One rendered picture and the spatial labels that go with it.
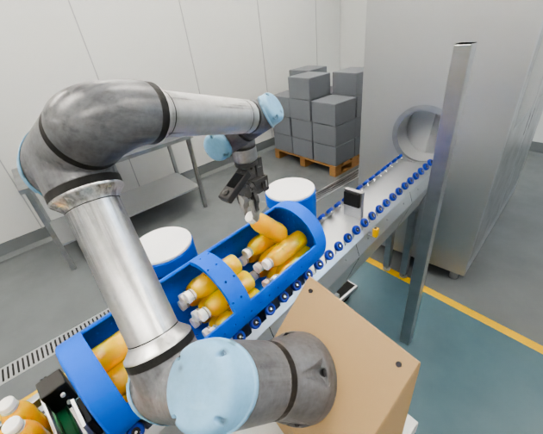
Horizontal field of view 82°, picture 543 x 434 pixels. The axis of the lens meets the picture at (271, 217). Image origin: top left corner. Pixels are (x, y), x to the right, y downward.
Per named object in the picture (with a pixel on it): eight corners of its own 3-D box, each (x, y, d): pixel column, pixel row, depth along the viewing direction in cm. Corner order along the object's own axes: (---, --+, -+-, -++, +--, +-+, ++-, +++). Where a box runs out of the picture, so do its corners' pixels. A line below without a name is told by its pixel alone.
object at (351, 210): (363, 218, 161) (365, 191, 153) (358, 221, 159) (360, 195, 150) (346, 212, 167) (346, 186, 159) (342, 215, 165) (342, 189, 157)
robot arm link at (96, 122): (54, 39, 35) (275, 83, 75) (26, 91, 42) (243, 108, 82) (96, 132, 36) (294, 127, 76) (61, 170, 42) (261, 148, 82)
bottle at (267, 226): (287, 242, 118) (259, 226, 103) (271, 243, 121) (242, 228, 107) (289, 224, 120) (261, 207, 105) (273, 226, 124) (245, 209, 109)
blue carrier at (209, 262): (327, 269, 129) (327, 212, 113) (127, 459, 79) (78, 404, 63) (277, 244, 146) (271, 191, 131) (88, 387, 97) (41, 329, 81)
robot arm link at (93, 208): (194, 452, 43) (23, 90, 41) (140, 442, 52) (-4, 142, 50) (245, 390, 53) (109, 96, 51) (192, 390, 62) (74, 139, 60)
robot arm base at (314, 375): (352, 368, 50) (318, 372, 43) (309, 449, 51) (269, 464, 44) (291, 314, 61) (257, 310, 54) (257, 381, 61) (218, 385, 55)
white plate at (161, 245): (116, 252, 140) (117, 255, 141) (157, 271, 126) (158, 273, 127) (164, 221, 159) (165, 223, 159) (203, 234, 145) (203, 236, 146)
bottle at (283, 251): (303, 248, 124) (271, 274, 114) (291, 236, 126) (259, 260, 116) (310, 239, 119) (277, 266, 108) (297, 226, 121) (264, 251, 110)
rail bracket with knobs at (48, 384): (83, 403, 98) (67, 385, 92) (58, 422, 94) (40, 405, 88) (72, 382, 104) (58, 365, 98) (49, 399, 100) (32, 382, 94)
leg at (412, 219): (408, 275, 249) (420, 208, 215) (404, 279, 245) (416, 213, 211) (401, 272, 252) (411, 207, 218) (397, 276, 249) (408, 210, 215)
